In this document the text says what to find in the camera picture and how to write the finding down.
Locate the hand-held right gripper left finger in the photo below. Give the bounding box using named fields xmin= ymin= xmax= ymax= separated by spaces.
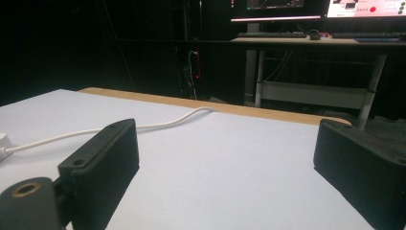
xmin=57 ymin=118 xmax=141 ymax=230

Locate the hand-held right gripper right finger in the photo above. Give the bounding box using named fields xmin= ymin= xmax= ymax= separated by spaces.
xmin=313 ymin=119 xmax=406 ymax=230

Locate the white desk with metal legs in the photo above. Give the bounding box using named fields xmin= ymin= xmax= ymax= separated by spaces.
xmin=231 ymin=35 xmax=406 ymax=130

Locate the white mat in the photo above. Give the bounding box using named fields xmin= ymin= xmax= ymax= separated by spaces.
xmin=0 ymin=88 xmax=375 ymax=230

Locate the white power strip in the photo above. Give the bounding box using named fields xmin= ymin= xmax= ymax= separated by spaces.
xmin=0 ymin=132 xmax=14 ymax=162

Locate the black keyboard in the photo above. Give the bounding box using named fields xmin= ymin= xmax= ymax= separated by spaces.
xmin=237 ymin=31 xmax=308 ymax=39
xmin=331 ymin=32 xmax=406 ymax=40

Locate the bright computer monitor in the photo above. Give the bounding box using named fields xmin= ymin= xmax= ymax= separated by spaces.
xmin=327 ymin=0 xmax=406 ymax=19

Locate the dark computer monitor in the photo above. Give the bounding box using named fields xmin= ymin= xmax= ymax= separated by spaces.
xmin=230 ymin=0 xmax=323 ymax=23

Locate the white power cable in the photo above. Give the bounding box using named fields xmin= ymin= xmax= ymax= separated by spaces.
xmin=4 ymin=106 xmax=218 ymax=154

